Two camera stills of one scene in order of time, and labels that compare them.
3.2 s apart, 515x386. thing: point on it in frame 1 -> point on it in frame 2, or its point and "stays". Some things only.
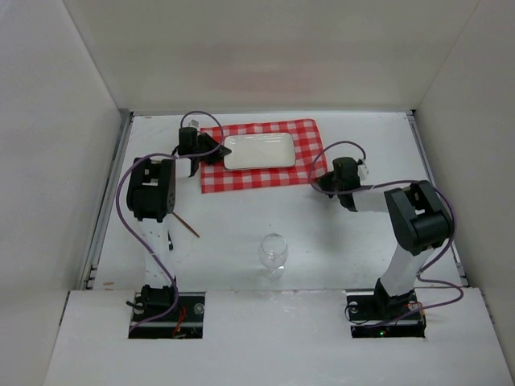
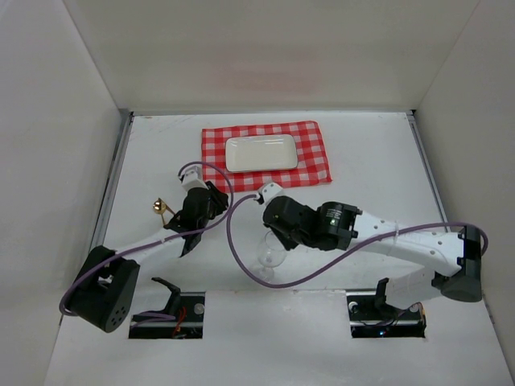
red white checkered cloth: [265, 155] stays
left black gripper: [208, 149] -> [187, 227]
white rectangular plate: [260, 150] stays
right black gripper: [328, 183] -> [282, 232]
